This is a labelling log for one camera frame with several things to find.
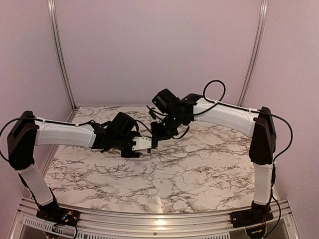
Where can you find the aluminium front rail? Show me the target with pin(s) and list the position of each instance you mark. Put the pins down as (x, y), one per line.
(97, 224)

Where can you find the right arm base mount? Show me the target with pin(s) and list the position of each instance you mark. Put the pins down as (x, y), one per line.
(257, 214)

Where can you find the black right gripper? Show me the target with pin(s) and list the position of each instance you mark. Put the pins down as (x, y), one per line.
(157, 135)

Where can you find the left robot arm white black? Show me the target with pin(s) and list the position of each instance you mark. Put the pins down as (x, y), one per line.
(30, 131)

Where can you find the aluminium frame post right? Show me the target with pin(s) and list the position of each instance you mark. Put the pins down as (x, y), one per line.
(261, 24)

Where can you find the aluminium frame post left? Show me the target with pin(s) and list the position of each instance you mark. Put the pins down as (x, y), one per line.
(59, 52)

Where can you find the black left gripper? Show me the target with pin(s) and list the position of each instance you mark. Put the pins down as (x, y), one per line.
(129, 155)

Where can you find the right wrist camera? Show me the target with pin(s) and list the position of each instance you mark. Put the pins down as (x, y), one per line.
(153, 114)

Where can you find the aluminium frame post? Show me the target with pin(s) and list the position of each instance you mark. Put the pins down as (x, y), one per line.
(59, 52)
(261, 24)

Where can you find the white remote control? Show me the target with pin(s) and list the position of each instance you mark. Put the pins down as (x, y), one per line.
(142, 155)

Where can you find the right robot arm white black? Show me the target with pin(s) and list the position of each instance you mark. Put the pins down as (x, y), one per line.
(257, 124)

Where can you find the white battery cover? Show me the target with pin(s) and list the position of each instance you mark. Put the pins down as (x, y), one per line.
(204, 156)

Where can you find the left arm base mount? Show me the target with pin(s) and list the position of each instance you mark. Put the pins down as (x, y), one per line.
(52, 212)

